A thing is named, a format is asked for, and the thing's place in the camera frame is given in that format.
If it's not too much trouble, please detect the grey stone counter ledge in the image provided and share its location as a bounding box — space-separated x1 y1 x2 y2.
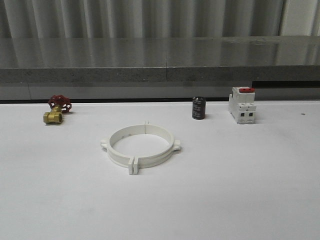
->
0 36 320 87

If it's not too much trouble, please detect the white circuit breaker red switch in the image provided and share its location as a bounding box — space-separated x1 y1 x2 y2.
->
228 86 256 124

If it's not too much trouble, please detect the brass valve red handwheel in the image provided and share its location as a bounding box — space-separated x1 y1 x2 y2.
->
43 95 72 124

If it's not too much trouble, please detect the white half-ring pipe clamp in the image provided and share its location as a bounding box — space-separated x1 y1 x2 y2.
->
128 123 181 175

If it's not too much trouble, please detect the black cylindrical capacitor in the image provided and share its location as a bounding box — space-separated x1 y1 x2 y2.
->
192 96 206 120

